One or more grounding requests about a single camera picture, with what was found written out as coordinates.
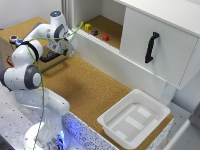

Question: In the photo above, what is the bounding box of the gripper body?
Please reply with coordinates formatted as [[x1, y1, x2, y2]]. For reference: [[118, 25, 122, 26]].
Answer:
[[46, 35, 80, 57]]

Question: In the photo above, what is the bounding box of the yellow block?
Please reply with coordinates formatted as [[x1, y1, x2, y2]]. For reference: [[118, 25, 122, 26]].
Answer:
[[84, 23, 93, 32]]

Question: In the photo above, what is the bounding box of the purple block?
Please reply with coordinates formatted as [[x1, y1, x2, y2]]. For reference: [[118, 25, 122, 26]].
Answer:
[[91, 29, 99, 37]]

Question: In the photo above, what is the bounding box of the blue button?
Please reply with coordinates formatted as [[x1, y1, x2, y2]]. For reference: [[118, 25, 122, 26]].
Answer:
[[15, 39, 24, 47]]

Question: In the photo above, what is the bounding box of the wooden drawer box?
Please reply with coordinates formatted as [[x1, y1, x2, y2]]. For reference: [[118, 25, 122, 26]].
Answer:
[[0, 16, 73, 75]]

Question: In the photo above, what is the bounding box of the red button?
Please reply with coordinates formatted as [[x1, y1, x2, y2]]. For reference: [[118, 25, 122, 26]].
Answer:
[[9, 34, 19, 44]]

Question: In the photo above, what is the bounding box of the white cabinet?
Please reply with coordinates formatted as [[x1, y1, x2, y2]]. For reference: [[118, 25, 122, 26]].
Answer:
[[63, 0, 200, 108]]

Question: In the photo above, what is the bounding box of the white plastic box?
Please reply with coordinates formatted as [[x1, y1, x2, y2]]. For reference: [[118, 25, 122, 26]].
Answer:
[[96, 88, 172, 150]]

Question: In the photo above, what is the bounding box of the white sliding door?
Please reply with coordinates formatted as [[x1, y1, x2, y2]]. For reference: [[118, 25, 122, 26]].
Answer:
[[119, 6, 200, 90]]

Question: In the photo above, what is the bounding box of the black drawer handle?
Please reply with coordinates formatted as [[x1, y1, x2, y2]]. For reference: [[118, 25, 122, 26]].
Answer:
[[39, 49, 69, 64]]

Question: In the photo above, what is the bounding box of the green cable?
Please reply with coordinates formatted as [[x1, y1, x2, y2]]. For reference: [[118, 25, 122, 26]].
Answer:
[[25, 21, 85, 150]]

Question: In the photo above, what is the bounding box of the black door handle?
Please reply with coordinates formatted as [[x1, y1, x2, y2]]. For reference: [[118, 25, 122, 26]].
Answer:
[[144, 31, 161, 65]]

